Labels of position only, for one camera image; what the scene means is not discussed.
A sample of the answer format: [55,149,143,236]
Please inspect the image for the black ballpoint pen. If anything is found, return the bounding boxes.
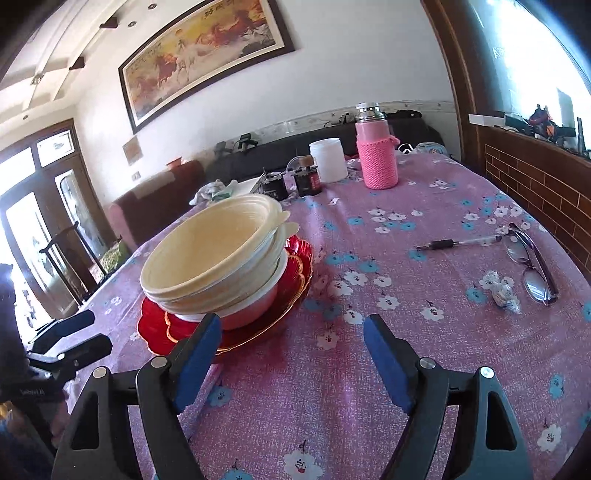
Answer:
[413,234,504,253]

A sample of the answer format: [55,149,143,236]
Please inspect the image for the small gold-rimmed red plate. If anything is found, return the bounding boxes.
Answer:
[164,249,311,347]

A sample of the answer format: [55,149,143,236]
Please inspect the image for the brown armchair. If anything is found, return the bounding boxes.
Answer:
[108,160,206,253]

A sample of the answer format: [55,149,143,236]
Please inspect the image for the cream ribbed bowl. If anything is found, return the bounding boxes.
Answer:
[140,194,301,308]

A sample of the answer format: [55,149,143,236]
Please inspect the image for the green seat cushion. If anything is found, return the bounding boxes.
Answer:
[102,240,131,274]

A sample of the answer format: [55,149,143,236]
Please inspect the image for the white crumpled rag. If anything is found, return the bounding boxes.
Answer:
[191,181,228,205]

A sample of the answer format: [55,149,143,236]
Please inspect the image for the black battery charger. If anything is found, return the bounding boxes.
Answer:
[258,171,290,202]

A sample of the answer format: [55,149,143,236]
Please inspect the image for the wooden glass door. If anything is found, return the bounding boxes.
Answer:
[0,119,108,320]

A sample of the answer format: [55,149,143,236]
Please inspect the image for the purple framed eyeglasses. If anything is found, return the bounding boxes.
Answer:
[501,222,560,306]

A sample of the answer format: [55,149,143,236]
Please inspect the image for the dark wooden chair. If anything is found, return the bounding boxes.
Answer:
[39,222,110,306]

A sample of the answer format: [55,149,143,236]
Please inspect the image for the orange black toy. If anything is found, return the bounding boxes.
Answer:
[528,104,562,140]

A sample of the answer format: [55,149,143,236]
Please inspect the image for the white plastic container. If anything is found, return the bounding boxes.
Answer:
[309,138,348,184]

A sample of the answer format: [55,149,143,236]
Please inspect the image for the large red flower plate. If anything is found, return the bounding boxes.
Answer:
[137,234,315,356]

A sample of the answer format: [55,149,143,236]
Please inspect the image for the black sofa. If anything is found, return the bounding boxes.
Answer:
[205,111,445,186]

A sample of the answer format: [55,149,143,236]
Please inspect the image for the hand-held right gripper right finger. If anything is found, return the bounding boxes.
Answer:
[362,314,537,480]

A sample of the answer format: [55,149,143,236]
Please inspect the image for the framed horse painting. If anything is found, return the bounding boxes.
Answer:
[118,0,296,135]

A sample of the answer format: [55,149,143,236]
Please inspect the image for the purple floral tablecloth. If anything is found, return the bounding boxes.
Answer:
[69,150,591,480]

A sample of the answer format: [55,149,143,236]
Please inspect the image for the wooden cabinet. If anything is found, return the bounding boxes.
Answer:
[421,0,591,282]

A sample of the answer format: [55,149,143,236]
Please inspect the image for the brown jar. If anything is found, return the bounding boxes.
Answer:
[295,165,323,196]

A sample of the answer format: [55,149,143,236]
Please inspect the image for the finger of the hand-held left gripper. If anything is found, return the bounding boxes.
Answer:
[27,310,96,354]
[27,334,113,382]

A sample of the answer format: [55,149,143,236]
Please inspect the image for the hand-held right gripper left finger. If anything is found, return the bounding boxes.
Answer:
[53,314,223,480]

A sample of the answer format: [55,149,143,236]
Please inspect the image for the white bowl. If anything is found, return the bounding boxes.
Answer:
[175,258,289,330]

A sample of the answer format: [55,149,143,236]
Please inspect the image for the pink knit-sleeved bottle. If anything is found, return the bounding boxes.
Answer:
[355,102,399,190]

